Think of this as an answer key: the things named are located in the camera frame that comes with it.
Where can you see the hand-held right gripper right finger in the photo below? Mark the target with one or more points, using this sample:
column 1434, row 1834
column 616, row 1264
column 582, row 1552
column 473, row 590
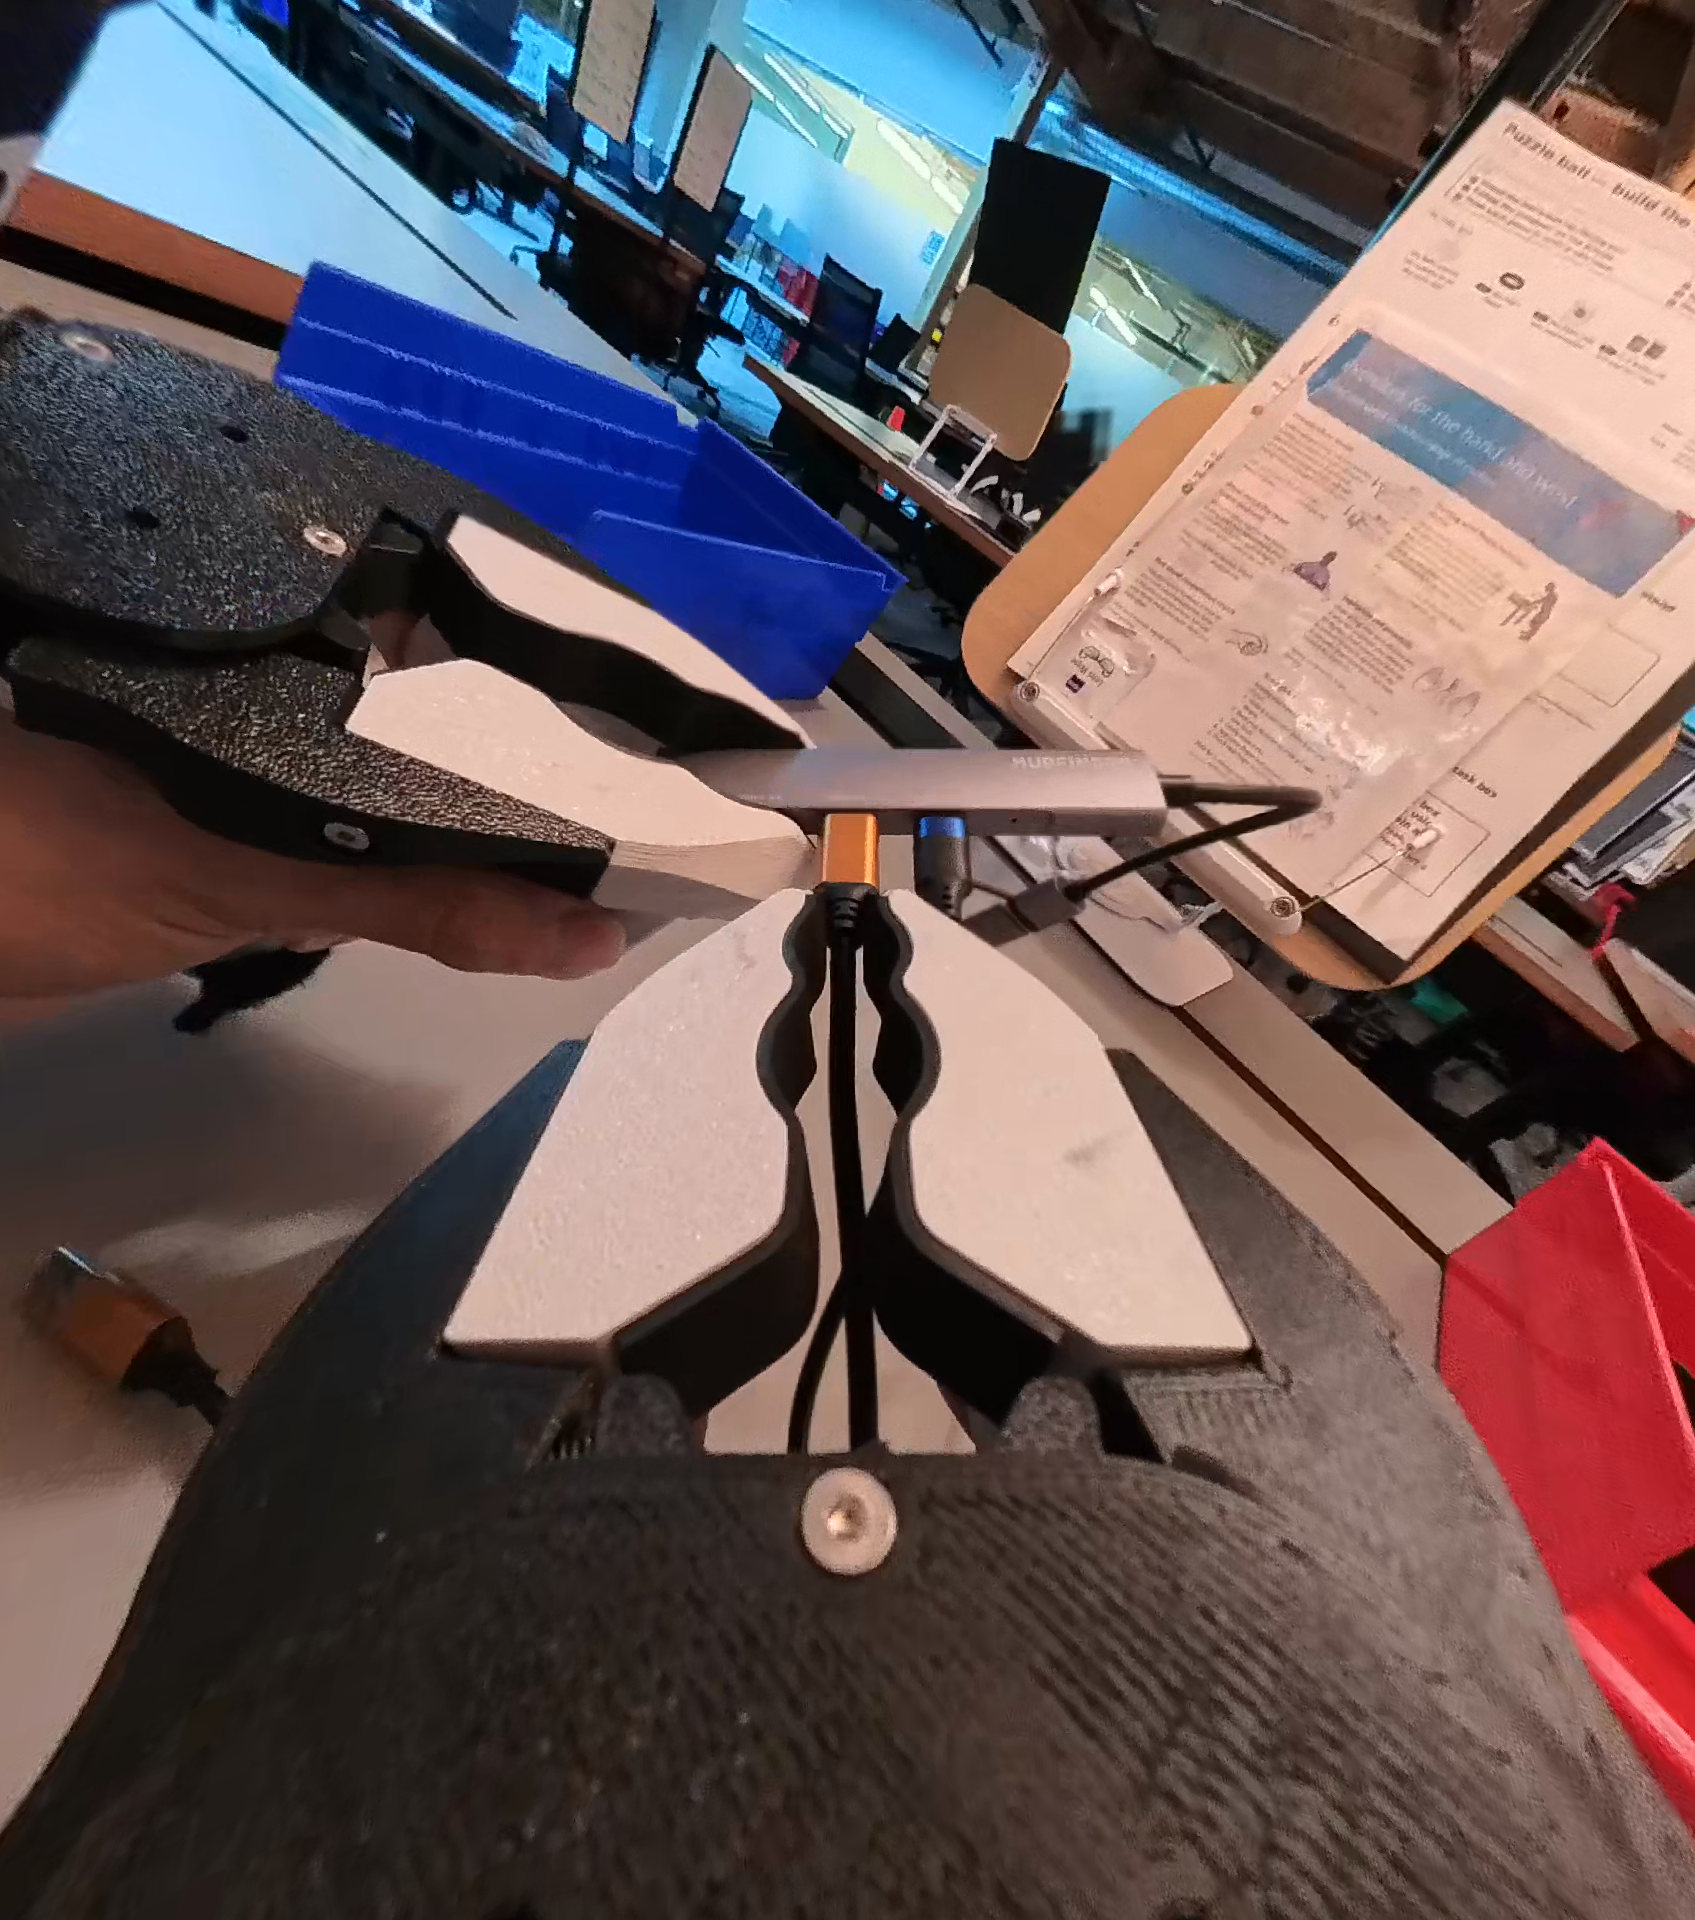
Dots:
column 1072, row 1185

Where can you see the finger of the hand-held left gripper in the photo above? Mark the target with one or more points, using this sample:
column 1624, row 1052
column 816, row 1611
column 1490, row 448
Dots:
column 532, row 751
column 562, row 601

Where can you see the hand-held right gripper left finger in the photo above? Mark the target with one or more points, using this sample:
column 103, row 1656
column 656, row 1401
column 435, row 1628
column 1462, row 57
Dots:
column 638, row 1171

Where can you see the blue plastic bin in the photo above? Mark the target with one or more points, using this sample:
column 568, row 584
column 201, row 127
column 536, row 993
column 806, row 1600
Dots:
column 562, row 451

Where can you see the silver USB hub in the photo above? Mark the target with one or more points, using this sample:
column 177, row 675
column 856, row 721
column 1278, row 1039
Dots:
column 938, row 780

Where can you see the red plastic bin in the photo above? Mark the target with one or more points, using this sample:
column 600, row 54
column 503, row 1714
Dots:
column 1568, row 1350

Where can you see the grey desk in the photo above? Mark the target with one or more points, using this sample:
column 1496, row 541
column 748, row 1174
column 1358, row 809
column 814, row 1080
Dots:
column 263, row 1140

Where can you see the person's left hand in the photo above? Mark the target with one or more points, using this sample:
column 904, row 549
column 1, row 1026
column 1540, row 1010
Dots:
column 113, row 884

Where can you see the grey wood-edged table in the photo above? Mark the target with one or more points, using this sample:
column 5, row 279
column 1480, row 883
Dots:
column 217, row 164

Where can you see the small wooden document stand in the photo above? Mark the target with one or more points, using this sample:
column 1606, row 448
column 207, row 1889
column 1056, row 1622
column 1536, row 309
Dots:
column 998, row 375

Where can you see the white board on stand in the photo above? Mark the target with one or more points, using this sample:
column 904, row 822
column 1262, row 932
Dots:
column 716, row 129
column 614, row 68

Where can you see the black monitor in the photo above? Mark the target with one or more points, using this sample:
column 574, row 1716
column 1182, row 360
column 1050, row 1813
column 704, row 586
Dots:
column 1040, row 232

